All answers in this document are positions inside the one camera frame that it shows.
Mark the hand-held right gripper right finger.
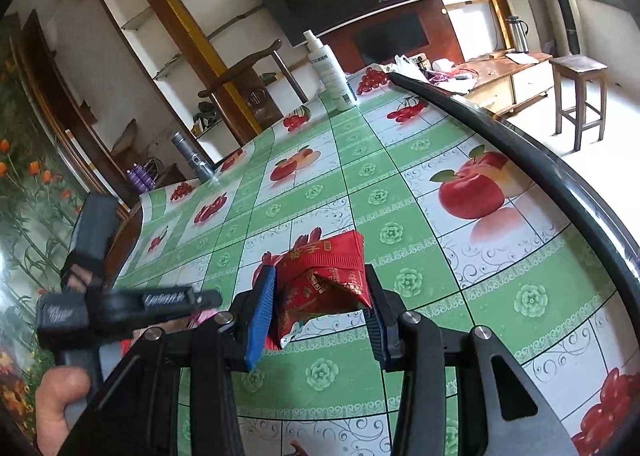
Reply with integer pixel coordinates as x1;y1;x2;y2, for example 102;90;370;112
364;263;580;456

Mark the wooden television stand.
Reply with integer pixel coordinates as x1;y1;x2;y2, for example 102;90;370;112
462;51;555;117

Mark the dark green bag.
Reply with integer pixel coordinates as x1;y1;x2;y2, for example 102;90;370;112
192;101;226;132

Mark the pink cable bundle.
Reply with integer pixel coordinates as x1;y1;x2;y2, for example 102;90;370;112
427;63;478;87

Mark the grey thermos flask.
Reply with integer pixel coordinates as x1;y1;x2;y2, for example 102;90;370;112
171;132;217;184

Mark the person's left hand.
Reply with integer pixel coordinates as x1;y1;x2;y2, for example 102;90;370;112
34;365;93;456

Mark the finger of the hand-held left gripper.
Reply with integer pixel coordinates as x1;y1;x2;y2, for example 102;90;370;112
107;288;223;325

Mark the green fruit-print tablecloth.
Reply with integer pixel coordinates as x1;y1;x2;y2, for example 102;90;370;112
102;63;640;456

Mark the wooden stool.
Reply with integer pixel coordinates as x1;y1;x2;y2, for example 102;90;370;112
549;54;609;153

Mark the brown wooden panel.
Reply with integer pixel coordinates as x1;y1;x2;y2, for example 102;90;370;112
100;196;146;287

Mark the white pink snack packet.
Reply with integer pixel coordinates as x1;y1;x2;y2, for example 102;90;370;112
187;311;216;333

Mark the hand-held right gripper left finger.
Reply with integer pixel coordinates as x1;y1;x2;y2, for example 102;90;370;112
59;266;278;456

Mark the floral wall poster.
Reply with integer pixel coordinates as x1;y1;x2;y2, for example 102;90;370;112
0;51;88;437

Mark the red white patterned snack packet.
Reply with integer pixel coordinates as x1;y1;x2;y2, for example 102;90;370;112
266;230;375;352

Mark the wooden chair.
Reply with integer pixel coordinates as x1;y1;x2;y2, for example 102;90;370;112
197;38;311;147

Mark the white spray bottle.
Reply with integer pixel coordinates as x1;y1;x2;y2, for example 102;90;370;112
303;29;358;112

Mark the silver kettle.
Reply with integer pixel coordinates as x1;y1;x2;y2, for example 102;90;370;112
504;15;531;54

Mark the white plastic bag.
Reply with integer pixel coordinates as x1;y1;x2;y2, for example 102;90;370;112
385;54;431;79

